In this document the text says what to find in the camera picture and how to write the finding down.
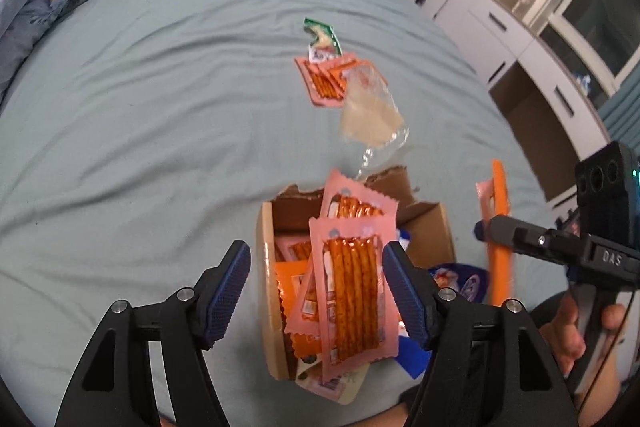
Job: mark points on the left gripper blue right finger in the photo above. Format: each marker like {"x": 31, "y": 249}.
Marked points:
{"x": 489, "y": 365}

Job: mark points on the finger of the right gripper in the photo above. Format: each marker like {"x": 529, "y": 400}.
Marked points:
{"x": 549, "y": 245}

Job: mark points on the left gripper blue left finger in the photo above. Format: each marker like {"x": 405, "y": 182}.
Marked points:
{"x": 112, "y": 384}

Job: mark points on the pink spicy stick packet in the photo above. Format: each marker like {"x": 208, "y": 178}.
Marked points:
{"x": 345, "y": 71}
{"x": 323, "y": 81}
{"x": 358, "y": 317}
{"x": 347, "y": 198}

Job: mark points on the brown cardboard box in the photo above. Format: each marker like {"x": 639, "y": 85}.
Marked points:
{"x": 431, "y": 244}

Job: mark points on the small white snack packet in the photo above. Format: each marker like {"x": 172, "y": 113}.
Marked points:
{"x": 317, "y": 55}

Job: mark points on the green white snack packet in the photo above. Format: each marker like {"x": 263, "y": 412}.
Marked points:
{"x": 323, "y": 36}

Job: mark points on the orange sausage snack packet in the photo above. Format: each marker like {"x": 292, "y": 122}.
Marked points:
{"x": 499, "y": 250}

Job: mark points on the person right hand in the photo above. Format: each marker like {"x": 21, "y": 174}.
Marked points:
{"x": 566, "y": 342}

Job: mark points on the blue white snack bag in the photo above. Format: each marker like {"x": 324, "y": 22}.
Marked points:
{"x": 454, "y": 279}

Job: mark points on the clear plastic wrapper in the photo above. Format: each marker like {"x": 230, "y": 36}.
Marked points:
{"x": 371, "y": 122}

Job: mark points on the white cabinet unit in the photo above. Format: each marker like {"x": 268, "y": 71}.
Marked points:
{"x": 550, "y": 65}

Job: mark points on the light blue bed sheet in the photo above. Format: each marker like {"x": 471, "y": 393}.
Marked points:
{"x": 141, "y": 137}

